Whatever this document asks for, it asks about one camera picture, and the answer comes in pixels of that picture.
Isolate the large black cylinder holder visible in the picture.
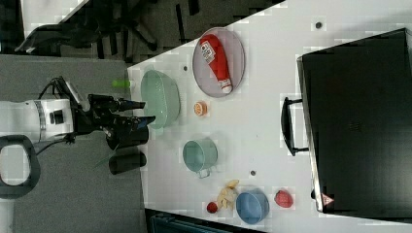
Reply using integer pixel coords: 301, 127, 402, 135
106, 127, 149, 150

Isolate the black office chair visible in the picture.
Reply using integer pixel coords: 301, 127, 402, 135
14, 0, 202, 64

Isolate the green oval colander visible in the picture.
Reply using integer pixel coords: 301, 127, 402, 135
140, 70, 181, 129

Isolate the green mug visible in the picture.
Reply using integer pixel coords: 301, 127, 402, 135
183, 138, 218, 179

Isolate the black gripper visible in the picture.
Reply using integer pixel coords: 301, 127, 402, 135
71, 94, 155, 141

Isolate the red ketchup bottle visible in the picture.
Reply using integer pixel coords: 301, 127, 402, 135
200, 34, 232, 94

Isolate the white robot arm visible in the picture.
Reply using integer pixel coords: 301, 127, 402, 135
0, 94, 155, 199

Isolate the small black cylinder holder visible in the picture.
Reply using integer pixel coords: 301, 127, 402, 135
109, 152, 147, 175

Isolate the red strawberry toy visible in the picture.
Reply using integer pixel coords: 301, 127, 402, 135
274, 190, 293, 208

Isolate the small red apple toy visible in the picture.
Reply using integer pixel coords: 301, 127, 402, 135
206, 202, 218, 214

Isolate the grey round plate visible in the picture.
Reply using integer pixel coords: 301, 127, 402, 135
192, 27, 245, 98

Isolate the blue cup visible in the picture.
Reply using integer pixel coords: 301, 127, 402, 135
235, 188, 270, 224

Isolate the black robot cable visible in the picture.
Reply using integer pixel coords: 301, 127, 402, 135
33, 76, 77, 156

